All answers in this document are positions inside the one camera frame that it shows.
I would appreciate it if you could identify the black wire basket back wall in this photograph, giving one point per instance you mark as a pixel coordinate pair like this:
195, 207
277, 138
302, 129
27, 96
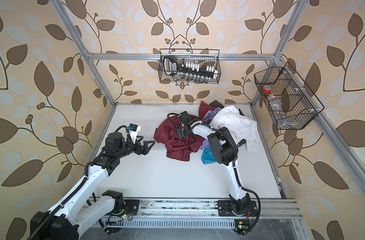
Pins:
206, 54

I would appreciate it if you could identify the maroon cloth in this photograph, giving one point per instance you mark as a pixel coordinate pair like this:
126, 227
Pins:
178, 148

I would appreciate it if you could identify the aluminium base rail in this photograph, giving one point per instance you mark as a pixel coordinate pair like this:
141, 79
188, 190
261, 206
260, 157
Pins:
199, 213

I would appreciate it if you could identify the white shirt cloth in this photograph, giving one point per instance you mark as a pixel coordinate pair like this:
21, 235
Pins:
240, 127

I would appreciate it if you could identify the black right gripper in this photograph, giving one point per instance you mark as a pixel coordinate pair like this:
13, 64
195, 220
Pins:
181, 132

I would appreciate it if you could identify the purple cloth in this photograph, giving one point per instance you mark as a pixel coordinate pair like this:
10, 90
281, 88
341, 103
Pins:
208, 117

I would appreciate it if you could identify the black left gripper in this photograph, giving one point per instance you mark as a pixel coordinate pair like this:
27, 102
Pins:
145, 150

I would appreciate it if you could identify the black wire basket wall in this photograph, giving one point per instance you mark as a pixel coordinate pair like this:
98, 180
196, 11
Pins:
299, 102
206, 54

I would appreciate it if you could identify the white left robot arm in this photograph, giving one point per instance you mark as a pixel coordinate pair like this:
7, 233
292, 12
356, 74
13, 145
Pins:
74, 214

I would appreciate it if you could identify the teal cloth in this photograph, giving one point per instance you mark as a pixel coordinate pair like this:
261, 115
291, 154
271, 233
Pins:
207, 156

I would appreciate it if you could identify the black cloth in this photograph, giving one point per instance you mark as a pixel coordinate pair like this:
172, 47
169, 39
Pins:
216, 104

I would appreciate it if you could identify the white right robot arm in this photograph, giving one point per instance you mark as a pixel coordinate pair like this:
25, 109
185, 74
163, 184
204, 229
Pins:
243, 202

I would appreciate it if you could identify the clear bottle red cap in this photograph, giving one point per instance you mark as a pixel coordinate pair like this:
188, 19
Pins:
274, 102

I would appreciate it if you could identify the black socket tool set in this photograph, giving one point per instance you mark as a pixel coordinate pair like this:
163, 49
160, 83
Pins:
189, 66

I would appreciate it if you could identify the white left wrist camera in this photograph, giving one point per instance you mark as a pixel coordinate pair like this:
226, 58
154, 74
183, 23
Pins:
133, 131

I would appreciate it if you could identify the black wire basket right wall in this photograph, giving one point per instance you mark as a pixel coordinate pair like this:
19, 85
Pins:
299, 102

